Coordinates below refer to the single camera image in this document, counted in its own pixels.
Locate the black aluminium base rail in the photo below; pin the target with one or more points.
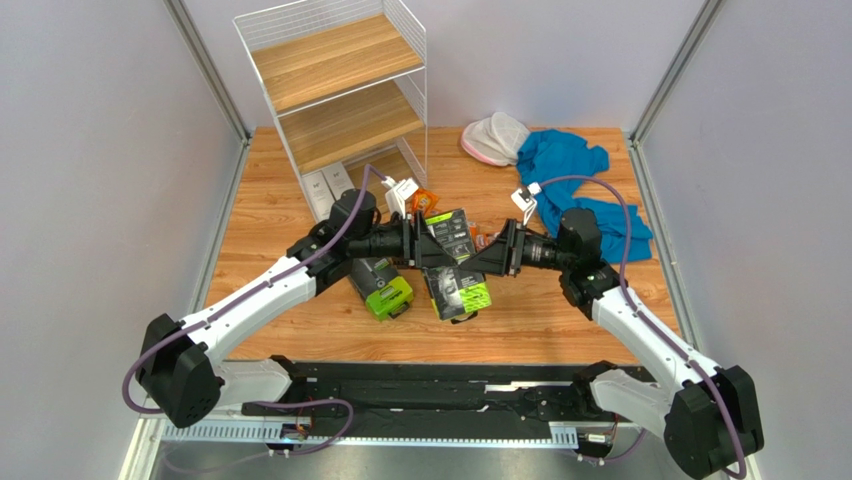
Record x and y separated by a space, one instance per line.
485 406

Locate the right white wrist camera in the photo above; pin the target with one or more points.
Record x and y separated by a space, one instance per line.
524 199

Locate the right white grey cosmetic box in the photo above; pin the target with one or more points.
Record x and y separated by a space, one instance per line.
337 179

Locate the orange disposable razor pack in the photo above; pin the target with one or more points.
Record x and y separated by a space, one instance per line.
423 201

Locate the flat orange razor cartridge pack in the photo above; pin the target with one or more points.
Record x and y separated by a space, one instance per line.
482 236

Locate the white pink mesh laundry bag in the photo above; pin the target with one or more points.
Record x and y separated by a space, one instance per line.
495 140

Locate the white grey cosmetic box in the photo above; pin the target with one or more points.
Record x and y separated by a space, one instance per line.
337 179
319 194

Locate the left white grey cosmetic box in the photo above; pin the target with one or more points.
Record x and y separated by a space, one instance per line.
319 194

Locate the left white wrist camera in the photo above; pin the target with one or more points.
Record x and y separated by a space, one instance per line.
398 193

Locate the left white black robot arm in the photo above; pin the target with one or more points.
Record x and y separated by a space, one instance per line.
253 313

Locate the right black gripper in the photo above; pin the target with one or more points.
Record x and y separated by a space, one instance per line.
512 247

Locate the black green razor box large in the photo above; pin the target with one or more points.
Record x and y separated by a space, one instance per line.
456 295

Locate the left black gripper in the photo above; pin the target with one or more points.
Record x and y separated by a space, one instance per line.
428 251

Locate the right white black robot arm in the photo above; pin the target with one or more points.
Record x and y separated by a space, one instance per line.
652 333

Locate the blue cloth garment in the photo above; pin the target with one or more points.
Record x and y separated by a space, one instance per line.
556 160

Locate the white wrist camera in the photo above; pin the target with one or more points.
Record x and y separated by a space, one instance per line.
398 193
524 199

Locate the black green razor box small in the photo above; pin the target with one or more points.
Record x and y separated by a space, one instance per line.
385 293

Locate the white wire wooden shelf unit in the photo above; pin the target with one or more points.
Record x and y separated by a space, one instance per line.
344 81

